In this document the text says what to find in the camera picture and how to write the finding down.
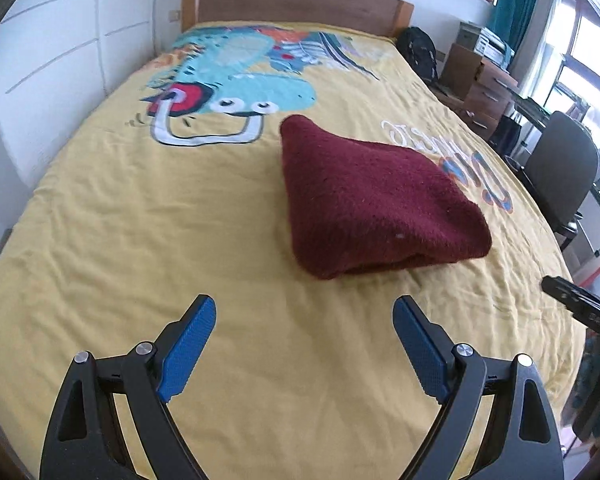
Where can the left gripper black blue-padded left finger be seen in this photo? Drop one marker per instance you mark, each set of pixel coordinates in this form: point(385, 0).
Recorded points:
point(84, 439)

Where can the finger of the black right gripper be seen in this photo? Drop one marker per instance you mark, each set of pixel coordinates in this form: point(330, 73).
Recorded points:
point(583, 305)

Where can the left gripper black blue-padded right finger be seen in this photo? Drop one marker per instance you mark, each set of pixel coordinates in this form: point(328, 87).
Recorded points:
point(521, 438)

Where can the dark red knit sweater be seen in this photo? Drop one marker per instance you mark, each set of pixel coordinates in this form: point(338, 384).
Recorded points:
point(359, 207)

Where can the dark grey office chair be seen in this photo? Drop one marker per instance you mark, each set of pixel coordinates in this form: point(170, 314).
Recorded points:
point(559, 173)

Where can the dark desk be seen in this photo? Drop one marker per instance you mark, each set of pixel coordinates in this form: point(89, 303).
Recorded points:
point(539, 117)

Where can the brown wooden drawer unit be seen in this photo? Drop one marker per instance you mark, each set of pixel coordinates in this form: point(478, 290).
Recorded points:
point(475, 89)

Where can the yellow cartoon print bedspread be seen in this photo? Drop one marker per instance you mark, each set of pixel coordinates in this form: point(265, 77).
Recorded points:
point(174, 187)

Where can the stack of papers and books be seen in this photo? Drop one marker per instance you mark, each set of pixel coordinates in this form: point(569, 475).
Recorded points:
point(494, 49)

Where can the grey storage box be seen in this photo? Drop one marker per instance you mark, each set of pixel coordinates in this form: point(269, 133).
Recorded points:
point(469, 36)

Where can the black backpack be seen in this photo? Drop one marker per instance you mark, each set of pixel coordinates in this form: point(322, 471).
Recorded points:
point(419, 52)

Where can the teal curtain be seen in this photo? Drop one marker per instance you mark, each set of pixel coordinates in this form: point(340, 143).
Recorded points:
point(510, 20)

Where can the white wardrobe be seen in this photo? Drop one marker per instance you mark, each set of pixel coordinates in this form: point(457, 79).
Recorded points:
point(58, 60)

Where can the brown wooden headboard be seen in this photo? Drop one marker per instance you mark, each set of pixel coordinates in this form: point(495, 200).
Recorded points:
point(385, 18)

